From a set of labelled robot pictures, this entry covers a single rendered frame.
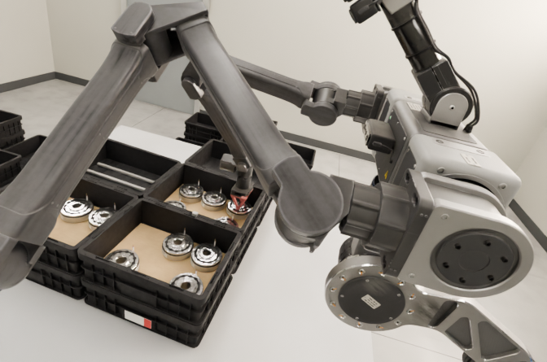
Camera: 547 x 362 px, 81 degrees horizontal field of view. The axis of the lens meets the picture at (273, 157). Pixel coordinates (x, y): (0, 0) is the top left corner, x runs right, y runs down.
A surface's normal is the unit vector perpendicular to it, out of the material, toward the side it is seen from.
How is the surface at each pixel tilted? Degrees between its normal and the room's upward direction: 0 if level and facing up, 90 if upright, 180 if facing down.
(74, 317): 0
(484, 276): 90
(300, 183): 38
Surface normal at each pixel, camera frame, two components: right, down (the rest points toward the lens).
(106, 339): 0.19, -0.87
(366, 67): -0.20, 0.43
